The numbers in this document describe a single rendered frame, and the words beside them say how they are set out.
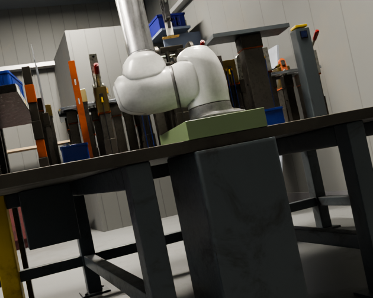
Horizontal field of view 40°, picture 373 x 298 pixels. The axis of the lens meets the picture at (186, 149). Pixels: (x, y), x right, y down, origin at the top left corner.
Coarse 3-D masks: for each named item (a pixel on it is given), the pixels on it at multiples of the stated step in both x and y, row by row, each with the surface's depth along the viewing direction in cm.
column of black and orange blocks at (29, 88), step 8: (24, 72) 229; (24, 80) 229; (32, 80) 230; (32, 88) 229; (32, 96) 229; (32, 104) 229; (32, 112) 228; (32, 120) 228; (40, 128) 228; (40, 136) 228; (40, 144) 228; (40, 152) 228; (40, 160) 227; (48, 160) 228
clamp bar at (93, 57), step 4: (92, 56) 235; (96, 56) 237; (92, 60) 237; (96, 60) 237; (92, 64) 237; (92, 68) 237; (92, 72) 237; (92, 76) 238; (100, 76) 238; (100, 80) 238; (100, 84) 239
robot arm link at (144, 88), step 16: (128, 0) 186; (128, 16) 185; (144, 16) 187; (128, 32) 184; (144, 32) 184; (128, 48) 184; (144, 48) 182; (128, 64) 179; (144, 64) 178; (160, 64) 179; (128, 80) 177; (144, 80) 176; (160, 80) 176; (128, 96) 176; (144, 96) 176; (160, 96) 176; (176, 96) 177; (128, 112) 182; (144, 112) 180; (160, 112) 183
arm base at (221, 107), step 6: (216, 102) 176; (222, 102) 177; (228, 102) 179; (192, 108) 179; (198, 108) 177; (204, 108) 176; (210, 108) 176; (216, 108) 176; (222, 108) 176; (228, 108) 178; (234, 108) 187; (240, 108) 189; (192, 114) 179; (198, 114) 177; (204, 114) 175; (210, 114) 172; (216, 114) 174; (222, 114) 175
